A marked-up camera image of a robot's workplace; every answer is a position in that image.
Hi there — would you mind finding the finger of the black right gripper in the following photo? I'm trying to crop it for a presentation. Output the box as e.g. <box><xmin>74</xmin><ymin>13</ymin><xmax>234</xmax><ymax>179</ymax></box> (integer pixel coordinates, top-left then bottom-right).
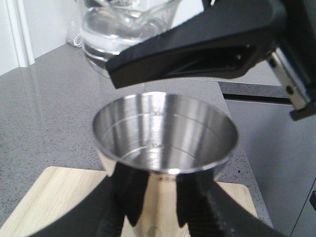
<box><xmin>105</xmin><ymin>0</ymin><xmax>286</xmax><ymax>88</ymax></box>

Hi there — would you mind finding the steel double jigger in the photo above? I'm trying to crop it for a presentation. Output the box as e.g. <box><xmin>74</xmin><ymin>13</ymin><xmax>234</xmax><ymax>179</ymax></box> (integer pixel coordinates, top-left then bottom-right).
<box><xmin>92</xmin><ymin>92</ymin><xmax>238</xmax><ymax>237</ymax></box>

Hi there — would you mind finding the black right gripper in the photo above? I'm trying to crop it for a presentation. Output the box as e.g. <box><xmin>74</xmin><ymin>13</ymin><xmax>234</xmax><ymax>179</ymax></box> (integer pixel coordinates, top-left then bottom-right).
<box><xmin>201</xmin><ymin>0</ymin><xmax>316</xmax><ymax>121</ymax></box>

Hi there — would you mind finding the clear glass beaker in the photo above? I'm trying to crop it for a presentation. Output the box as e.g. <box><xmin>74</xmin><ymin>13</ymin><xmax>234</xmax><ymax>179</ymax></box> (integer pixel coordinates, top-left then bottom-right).
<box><xmin>76</xmin><ymin>0</ymin><xmax>180</xmax><ymax>77</ymax></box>

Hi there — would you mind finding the wooden cutting board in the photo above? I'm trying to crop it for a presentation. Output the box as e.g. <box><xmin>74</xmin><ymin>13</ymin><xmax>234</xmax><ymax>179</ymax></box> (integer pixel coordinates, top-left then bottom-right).
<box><xmin>0</xmin><ymin>166</ymin><xmax>257</xmax><ymax>237</ymax></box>

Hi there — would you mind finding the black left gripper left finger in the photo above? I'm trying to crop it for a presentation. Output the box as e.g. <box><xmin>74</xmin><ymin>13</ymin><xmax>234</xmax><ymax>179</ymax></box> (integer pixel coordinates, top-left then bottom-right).
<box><xmin>33</xmin><ymin>163</ymin><xmax>148</xmax><ymax>237</ymax></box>

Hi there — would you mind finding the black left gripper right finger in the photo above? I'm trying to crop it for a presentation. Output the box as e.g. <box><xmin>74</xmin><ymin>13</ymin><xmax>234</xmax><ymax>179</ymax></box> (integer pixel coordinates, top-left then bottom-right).
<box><xmin>176</xmin><ymin>170</ymin><xmax>282</xmax><ymax>237</ymax></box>

